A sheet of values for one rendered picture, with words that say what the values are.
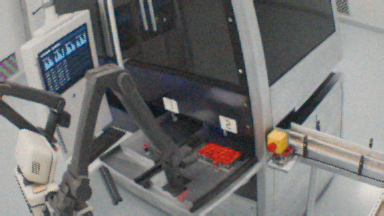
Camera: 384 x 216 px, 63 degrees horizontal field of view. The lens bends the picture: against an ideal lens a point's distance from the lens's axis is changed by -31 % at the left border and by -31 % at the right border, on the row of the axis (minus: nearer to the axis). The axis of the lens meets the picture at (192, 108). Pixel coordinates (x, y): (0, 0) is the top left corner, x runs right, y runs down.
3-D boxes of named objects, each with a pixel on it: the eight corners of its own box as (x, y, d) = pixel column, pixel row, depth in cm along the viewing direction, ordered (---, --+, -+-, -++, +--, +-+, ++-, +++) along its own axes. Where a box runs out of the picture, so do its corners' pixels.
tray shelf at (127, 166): (164, 117, 229) (163, 113, 228) (273, 155, 182) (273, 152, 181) (98, 161, 202) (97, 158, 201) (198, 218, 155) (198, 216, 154)
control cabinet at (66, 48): (96, 115, 258) (73, 6, 220) (114, 121, 247) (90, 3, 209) (49, 154, 225) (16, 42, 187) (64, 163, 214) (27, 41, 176)
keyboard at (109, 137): (110, 128, 240) (109, 124, 239) (126, 133, 232) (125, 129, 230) (70, 162, 214) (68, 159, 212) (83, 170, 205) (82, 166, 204)
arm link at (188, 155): (154, 145, 150) (170, 155, 144) (179, 129, 156) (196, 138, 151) (160, 170, 156) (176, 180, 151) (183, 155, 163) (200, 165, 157)
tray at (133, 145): (170, 116, 224) (168, 110, 223) (209, 130, 207) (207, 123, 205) (121, 148, 205) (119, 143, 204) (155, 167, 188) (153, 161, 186)
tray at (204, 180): (205, 147, 195) (204, 140, 194) (250, 163, 178) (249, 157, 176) (149, 185, 177) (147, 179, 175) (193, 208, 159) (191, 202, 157)
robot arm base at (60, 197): (46, 198, 121) (58, 215, 113) (53, 181, 122) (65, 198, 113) (63, 206, 127) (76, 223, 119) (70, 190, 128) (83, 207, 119)
